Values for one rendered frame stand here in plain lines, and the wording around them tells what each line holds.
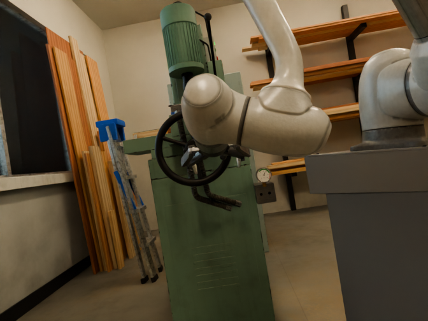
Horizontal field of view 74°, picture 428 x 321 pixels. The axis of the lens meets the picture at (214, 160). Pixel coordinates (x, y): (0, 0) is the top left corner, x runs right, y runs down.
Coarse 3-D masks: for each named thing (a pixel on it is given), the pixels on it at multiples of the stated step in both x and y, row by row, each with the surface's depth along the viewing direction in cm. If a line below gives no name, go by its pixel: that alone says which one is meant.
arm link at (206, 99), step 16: (192, 80) 52; (208, 80) 51; (192, 96) 51; (208, 96) 50; (224, 96) 51; (240, 96) 55; (192, 112) 52; (208, 112) 51; (224, 112) 52; (240, 112) 54; (192, 128) 56; (208, 128) 54; (224, 128) 54; (240, 128) 54; (208, 144) 63
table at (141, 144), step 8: (152, 136) 125; (168, 136) 125; (128, 144) 125; (136, 144) 125; (144, 144) 125; (152, 144) 125; (168, 144) 115; (128, 152) 125; (136, 152) 125; (144, 152) 133
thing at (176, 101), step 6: (198, 24) 160; (198, 30) 159; (204, 48) 160; (204, 54) 159; (204, 60) 159; (204, 66) 159; (204, 72) 159; (174, 78) 159; (174, 84) 159; (174, 90) 159; (174, 96) 159; (174, 102) 159
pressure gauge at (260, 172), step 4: (260, 168) 118; (264, 168) 118; (256, 172) 120; (260, 172) 118; (264, 172) 118; (268, 172) 118; (256, 176) 119; (260, 176) 118; (264, 176) 118; (268, 176) 118; (260, 180) 118; (264, 180) 118; (268, 180) 117; (264, 184) 120
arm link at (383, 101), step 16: (400, 48) 78; (368, 64) 82; (384, 64) 77; (400, 64) 74; (368, 80) 80; (384, 80) 76; (400, 80) 72; (368, 96) 81; (384, 96) 76; (400, 96) 73; (368, 112) 81; (384, 112) 77; (400, 112) 74; (416, 112) 73; (368, 128) 82; (384, 128) 79
